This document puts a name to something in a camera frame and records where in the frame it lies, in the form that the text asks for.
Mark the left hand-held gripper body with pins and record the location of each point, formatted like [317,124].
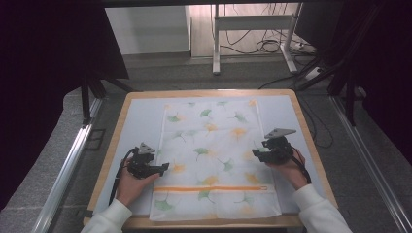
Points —
[141,165]

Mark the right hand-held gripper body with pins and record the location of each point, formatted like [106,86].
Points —
[278,152]

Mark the white leaf print pillowcase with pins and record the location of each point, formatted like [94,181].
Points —
[210,145]

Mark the person's right hand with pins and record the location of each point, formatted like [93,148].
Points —
[293,171]

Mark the person's left hand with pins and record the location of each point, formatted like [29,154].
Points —
[129,187]

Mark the wooden table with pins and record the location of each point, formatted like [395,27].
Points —
[110,158]

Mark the pale blue table mat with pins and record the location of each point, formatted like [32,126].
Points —
[142,123]

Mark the black floor plate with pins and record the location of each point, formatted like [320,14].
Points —
[95,139]

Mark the black metal stand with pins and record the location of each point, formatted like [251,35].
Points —
[350,97]
[85,100]

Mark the white power strip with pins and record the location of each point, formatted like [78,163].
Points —
[313,73]
[304,47]

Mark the black curtain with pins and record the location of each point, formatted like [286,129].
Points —
[39,81]
[392,81]

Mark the white cabinet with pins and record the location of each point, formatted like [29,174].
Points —
[149,29]

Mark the aluminium floor rail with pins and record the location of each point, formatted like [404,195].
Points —
[372,168]
[64,174]

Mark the white metal desk frame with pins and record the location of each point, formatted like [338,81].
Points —
[216,48]

